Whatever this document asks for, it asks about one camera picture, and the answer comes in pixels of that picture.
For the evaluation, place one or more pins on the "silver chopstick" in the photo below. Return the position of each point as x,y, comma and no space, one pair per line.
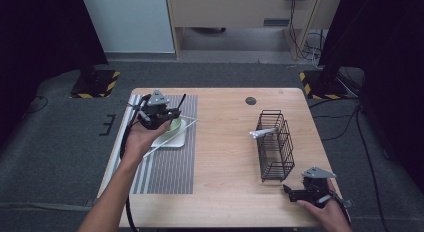
190,118
263,131
173,136
260,135

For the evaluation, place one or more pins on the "person's right hand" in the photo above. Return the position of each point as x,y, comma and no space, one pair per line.
330,217

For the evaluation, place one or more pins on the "grey striped placemat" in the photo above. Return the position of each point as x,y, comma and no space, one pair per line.
166,172

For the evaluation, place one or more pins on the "white square plate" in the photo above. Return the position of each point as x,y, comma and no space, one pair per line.
175,140

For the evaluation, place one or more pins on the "black spoon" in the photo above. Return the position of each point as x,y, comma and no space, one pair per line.
182,100

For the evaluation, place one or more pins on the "grey round table grommet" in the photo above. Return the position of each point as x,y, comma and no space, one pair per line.
250,100

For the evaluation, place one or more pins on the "black stand base striped edge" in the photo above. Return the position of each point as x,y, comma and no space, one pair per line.
325,87
96,83

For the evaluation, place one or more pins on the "person's left hand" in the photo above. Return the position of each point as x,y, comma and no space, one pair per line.
143,142

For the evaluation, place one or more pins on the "green bowl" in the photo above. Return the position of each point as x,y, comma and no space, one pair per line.
176,125

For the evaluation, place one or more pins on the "black curtain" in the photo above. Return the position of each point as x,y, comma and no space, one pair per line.
40,42
383,42

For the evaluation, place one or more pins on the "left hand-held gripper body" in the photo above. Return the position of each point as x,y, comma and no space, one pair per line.
155,113

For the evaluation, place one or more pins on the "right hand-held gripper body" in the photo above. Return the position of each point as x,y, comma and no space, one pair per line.
315,190

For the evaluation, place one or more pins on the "grey tape strip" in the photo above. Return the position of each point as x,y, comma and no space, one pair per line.
348,203
90,202

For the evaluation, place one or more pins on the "white cabinet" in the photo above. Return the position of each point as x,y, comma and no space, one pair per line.
130,22

